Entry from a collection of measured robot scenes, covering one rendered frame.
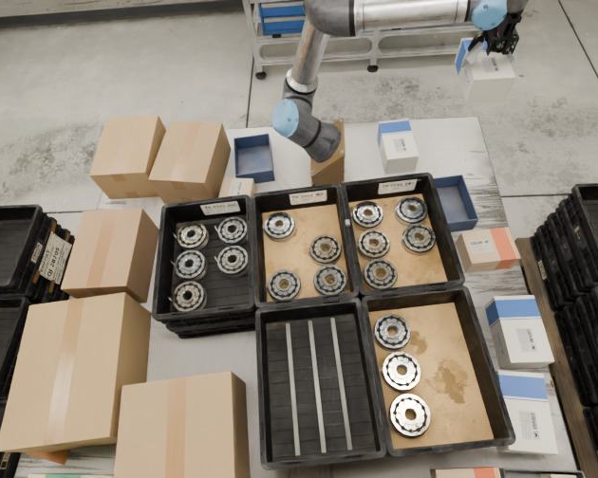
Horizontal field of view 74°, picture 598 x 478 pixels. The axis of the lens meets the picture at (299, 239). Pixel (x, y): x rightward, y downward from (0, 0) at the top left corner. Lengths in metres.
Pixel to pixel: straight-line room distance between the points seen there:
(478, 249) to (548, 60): 2.30
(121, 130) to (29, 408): 1.05
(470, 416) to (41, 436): 1.12
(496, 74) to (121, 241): 1.31
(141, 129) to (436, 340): 1.35
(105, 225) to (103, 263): 0.15
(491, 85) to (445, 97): 1.65
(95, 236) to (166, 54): 2.39
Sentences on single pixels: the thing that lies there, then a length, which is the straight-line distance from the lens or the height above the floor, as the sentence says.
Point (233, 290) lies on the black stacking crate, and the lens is 1.30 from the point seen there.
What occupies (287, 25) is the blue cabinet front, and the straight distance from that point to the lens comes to 3.00.
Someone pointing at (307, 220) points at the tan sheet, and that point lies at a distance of 1.37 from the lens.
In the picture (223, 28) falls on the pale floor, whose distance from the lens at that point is 3.80.
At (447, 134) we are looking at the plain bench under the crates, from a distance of 1.84.
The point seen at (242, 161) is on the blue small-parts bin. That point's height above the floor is 0.70.
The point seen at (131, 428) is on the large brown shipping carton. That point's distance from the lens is 1.22.
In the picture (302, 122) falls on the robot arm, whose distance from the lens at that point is 1.43.
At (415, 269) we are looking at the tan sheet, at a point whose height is 0.83.
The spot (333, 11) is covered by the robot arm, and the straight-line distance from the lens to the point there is 1.14.
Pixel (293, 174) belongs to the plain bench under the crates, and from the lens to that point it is 1.66.
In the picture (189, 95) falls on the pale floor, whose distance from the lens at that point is 3.24.
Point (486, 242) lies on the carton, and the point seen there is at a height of 0.77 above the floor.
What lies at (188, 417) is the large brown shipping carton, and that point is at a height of 0.90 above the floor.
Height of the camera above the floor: 2.00
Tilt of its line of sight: 61 degrees down
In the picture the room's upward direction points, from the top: 10 degrees counter-clockwise
